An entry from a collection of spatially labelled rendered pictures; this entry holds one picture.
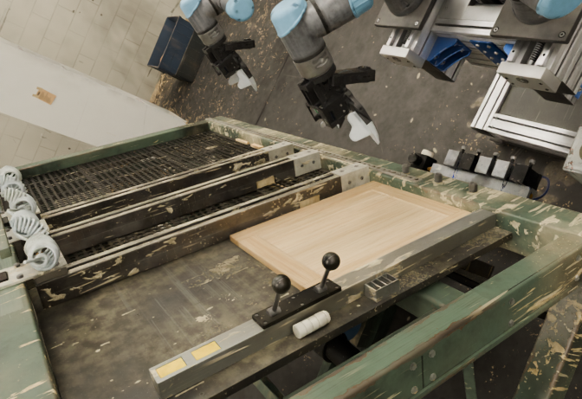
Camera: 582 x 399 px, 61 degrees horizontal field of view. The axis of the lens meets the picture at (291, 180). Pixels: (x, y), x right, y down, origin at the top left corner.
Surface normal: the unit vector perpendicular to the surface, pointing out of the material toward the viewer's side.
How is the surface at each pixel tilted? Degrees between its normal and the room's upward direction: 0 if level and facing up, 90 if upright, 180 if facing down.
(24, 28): 90
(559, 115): 0
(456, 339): 90
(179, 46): 90
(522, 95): 0
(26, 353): 55
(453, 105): 0
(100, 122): 90
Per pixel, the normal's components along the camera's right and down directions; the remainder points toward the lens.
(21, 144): 0.51, 0.31
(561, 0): 0.35, 0.72
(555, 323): -0.75, -0.31
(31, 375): -0.12, -0.93
